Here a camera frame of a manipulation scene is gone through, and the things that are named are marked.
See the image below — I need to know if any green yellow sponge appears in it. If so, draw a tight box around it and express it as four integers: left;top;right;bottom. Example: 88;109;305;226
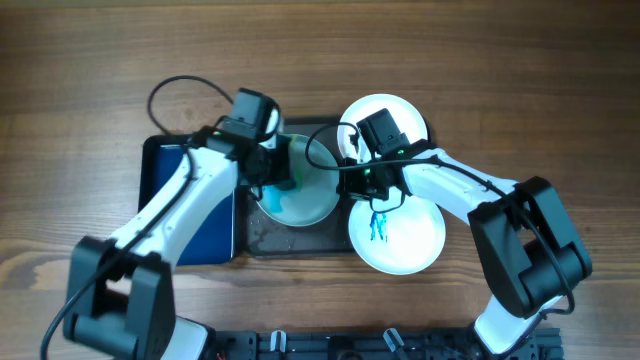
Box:
274;134;303;191

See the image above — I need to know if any pale green plate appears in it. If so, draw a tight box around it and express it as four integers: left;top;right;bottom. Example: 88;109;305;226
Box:
258;134;340;227

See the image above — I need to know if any white plate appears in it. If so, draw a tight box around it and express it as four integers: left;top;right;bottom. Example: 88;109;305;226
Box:
348;188;446;275
337;94;430;163

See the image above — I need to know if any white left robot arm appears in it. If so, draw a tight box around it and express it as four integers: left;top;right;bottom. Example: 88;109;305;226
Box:
59;130;291;359

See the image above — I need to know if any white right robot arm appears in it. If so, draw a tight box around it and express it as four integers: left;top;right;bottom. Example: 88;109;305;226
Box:
338;148;592;359

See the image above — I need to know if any dark brown serving tray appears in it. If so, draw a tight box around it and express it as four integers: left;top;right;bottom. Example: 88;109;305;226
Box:
235;115;365;258

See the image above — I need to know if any blue water tray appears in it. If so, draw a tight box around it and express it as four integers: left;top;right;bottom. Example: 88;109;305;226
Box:
138;135;235;266

